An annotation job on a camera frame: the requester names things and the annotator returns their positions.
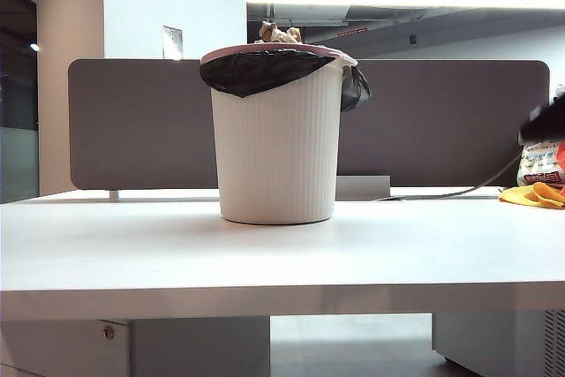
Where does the large brown paper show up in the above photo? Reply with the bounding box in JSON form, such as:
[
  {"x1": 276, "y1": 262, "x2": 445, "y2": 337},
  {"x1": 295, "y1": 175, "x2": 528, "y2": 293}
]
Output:
[{"x1": 253, "y1": 20, "x2": 305, "y2": 46}]

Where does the white ribbed trash can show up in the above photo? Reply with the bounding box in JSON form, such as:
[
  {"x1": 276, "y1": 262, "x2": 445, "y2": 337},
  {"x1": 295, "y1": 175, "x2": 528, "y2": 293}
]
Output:
[{"x1": 210, "y1": 65, "x2": 343, "y2": 226}]

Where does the grey power cable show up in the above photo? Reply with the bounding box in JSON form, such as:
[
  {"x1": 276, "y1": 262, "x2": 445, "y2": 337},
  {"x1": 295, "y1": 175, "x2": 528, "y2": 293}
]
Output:
[{"x1": 390, "y1": 154, "x2": 524, "y2": 201}]

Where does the grey divider clamp bracket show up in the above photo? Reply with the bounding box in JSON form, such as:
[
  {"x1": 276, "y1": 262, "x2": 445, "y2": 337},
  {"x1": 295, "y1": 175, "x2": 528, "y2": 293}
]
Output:
[{"x1": 335, "y1": 175, "x2": 392, "y2": 201}]

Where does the yellow cloth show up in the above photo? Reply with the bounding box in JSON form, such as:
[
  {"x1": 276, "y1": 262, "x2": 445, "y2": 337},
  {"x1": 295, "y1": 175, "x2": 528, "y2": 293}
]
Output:
[{"x1": 498, "y1": 185, "x2": 565, "y2": 209}]

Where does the white cabinet with vent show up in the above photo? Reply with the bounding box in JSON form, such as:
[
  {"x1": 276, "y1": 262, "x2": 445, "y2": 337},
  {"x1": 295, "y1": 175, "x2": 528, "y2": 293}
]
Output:
[{"x1": 431, "y1": 309, "x2": 565, "y2": 377}]

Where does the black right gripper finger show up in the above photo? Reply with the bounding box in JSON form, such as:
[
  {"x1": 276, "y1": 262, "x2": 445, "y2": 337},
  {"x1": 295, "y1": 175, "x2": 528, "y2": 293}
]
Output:
[{"x1": 517, "y1": 93, "x2": 565, "y2": 147}]

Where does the dark framed glass partition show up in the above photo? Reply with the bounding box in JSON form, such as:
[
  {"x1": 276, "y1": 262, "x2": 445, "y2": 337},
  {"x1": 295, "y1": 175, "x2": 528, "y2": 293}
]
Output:
[{"x1": 0, "y1": 0, "x2": 39, "y2": 205}]

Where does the white printed snack bag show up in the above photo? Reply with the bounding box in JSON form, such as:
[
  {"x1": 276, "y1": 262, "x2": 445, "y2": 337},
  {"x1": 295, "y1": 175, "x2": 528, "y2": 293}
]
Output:
[{"x1": 520, "y1": 138, "x2": 565, "y2": 187}]

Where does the grey desk divider panel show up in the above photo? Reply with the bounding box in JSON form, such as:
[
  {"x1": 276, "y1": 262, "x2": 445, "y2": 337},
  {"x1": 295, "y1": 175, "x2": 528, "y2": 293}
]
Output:
[{"x1": 68, "y1": 57, "x2": 551, "y2": 191}]

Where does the white wall notice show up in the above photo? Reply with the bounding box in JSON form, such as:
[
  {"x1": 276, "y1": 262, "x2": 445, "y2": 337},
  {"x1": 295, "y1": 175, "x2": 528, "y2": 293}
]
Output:
[{"x1": 162, "y1": 25, "x2": 184, "y2": 60}]

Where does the black plastic trash bag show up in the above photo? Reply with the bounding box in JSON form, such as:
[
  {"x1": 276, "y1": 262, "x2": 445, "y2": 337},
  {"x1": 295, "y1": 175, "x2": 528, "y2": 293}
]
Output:
[{"x1": 198, "y1": 50, "x2": 372, "y2": 113}]

